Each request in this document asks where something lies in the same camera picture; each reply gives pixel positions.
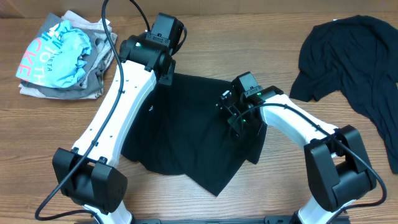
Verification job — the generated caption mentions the black polo shirt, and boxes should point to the black polo shirt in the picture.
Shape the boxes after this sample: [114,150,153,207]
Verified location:
[121,73,267,196]

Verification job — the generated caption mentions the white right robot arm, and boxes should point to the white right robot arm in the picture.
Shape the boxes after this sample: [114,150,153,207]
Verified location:
[229,72,377,223]

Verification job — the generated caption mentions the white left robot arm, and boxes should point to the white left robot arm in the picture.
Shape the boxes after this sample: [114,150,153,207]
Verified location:
[52,13,187,223]

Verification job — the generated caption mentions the beige folded garment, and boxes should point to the beige folded garment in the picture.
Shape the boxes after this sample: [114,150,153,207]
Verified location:
[18,10,118,100]

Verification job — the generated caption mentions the grey folded garment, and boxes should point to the grey folded garment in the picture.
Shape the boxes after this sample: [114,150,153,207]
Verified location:
[20,12,109,100]

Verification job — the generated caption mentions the light blue printed t-shirt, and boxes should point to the light blue printed t-shirt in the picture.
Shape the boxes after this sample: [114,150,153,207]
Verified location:
[16,20,92,88]

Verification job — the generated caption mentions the black t-shirt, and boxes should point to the black t-shirt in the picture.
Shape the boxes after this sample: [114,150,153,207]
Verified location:
[290,16,397,174]

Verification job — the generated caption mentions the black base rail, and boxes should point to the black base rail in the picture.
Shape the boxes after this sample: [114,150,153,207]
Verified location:
[132,215,291,224]

